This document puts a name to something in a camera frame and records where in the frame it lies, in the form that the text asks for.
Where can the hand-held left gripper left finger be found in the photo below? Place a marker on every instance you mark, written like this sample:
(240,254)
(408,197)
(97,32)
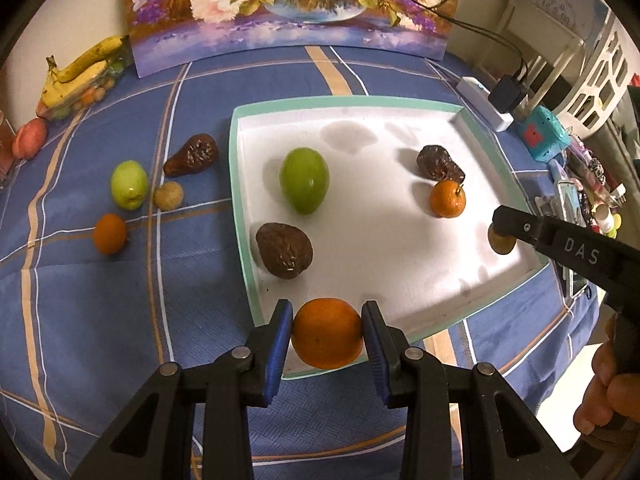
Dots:
(280,340)

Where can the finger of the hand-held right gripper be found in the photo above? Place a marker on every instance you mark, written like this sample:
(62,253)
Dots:
(520,226)

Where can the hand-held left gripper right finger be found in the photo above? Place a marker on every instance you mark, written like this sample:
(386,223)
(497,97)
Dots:
(374,340)

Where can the small tan longan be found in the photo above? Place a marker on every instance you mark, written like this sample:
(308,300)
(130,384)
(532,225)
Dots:
(168,196)
(501,244)

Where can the orange mandarin with stem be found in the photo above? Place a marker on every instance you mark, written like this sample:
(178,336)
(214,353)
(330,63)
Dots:
(448,198)

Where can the dark brown avocado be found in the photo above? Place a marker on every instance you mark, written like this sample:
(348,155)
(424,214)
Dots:
(192,155)
(440,162)
(284,250)

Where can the white tray with teal rim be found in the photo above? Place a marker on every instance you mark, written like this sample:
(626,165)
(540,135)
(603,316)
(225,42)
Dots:
(380,240)

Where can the person's right hand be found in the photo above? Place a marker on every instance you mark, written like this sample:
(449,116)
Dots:
(605,400)

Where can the teal plastic device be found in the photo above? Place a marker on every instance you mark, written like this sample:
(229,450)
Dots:
(542,135)

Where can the white power strip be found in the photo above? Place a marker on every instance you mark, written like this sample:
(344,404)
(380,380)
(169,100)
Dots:
(484,102)

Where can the black charger adapter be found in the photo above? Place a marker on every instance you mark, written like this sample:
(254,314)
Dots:
(507,93)

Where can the white plastic chair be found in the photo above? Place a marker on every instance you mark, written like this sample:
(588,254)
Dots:
(600,80)

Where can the small round green apple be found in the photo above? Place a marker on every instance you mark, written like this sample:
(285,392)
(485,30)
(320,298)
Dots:
(129,184)

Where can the large red peach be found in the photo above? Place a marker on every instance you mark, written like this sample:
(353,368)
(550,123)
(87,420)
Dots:
(31,138)

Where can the flower painting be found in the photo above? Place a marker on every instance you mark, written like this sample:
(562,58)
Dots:
(280,10)

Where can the yellow banana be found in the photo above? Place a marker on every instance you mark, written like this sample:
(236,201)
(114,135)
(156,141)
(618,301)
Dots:
(72,84)
(92,57)

